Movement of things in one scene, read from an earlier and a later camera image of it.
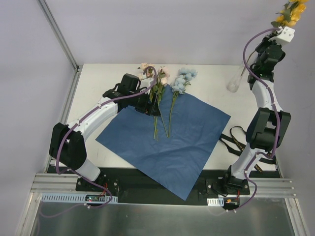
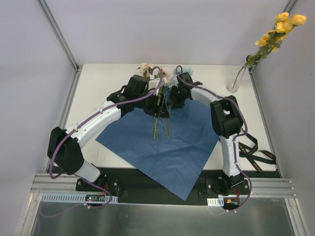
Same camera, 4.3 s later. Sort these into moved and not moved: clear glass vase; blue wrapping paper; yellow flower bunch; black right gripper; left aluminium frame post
Moved: yellow flower bunch; black right gripper
Not moved: left aluminium frame post; clear glass vase; blue wrapping paper
